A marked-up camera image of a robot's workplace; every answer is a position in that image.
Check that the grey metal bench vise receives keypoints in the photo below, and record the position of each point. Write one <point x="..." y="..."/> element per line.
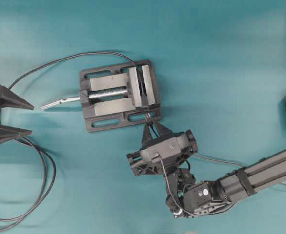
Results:
<point x="116" y="96"/>

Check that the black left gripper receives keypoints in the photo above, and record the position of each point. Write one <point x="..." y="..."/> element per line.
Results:
<point x="168" y="149"/>

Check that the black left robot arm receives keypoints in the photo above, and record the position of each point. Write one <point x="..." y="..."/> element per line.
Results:
<point x="187" y="198"/>

